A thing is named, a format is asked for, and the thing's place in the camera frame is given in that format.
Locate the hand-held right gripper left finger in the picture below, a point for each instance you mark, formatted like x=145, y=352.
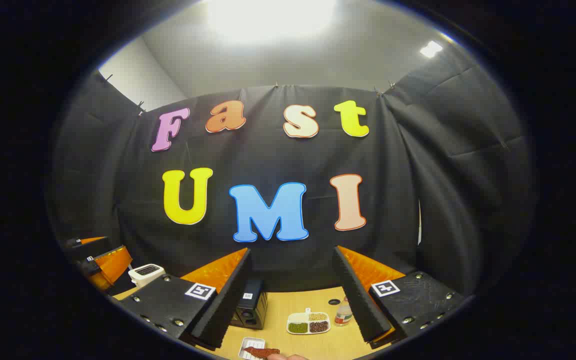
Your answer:
x=228, y=300

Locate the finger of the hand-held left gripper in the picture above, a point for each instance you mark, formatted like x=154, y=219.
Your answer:
x=113, y=265
x=88, y=248

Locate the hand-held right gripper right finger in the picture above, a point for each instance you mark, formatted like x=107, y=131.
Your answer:
x=358, y=300

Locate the black electric oven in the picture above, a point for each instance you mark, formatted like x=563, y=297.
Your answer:
x=253, y=305

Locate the reddish-brown meat strip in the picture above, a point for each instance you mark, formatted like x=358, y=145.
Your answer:
x=260, y=352

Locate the small clear bottle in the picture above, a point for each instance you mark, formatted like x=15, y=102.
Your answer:
x=343, y=315

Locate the white toaster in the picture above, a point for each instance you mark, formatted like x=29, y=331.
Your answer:
x=145, y=274

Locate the white ribbed tray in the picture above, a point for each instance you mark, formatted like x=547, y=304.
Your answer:
x=250, y=343

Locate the white divided plate with beans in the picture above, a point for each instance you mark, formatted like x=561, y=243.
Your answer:
x=308, y=320

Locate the black backdrop cloth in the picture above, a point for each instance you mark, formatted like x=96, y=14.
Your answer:
x=268, y=155

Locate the small ceiling light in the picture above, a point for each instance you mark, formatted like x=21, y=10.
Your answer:
x=431, y=48

